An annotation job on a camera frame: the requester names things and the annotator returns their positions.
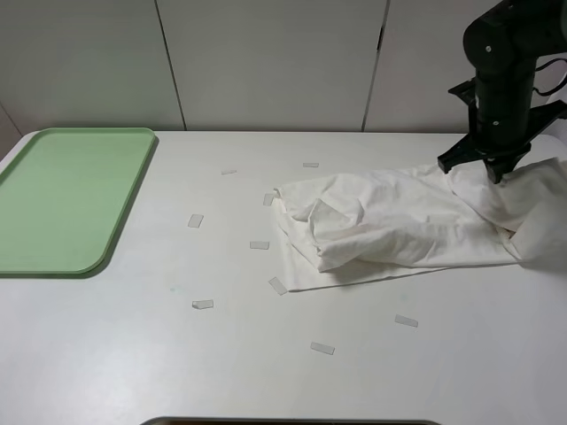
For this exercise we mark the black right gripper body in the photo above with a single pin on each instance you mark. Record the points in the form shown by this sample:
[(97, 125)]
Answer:
[(470, 150)]

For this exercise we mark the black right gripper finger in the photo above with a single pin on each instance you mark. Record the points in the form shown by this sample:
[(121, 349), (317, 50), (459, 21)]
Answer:
[(497, 167), (447, 162)]

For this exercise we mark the white short sleeve shirt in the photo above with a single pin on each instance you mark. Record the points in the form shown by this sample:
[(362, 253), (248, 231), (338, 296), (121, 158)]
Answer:
[(378, 225)]

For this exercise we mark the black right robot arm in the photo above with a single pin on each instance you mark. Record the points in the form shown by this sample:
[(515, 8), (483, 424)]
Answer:
[(503, 45)]

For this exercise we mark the green plastic tray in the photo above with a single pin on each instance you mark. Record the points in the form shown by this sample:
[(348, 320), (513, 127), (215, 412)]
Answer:
[(65, 197)]

